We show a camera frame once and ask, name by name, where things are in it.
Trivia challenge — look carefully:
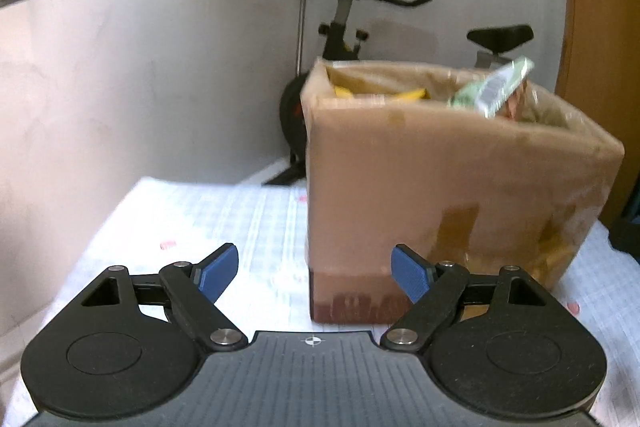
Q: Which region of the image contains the blue plaid bed sheet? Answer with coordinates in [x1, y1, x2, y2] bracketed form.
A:
[1, 178, 639, 426]

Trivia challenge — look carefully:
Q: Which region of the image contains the wooden wardrobe panel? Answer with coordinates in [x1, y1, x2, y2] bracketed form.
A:
[555, 0, 639, 227]

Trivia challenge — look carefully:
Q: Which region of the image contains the brown cardboard box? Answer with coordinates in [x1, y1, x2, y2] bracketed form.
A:
[300, 61, 625, 324]

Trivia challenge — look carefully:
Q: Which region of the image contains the pale green chip bag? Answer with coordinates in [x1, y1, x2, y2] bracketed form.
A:
[448, 56, 535, 120]

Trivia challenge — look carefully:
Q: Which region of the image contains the yellow snack bag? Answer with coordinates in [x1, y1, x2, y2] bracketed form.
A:
[330, 77, 432, 102]

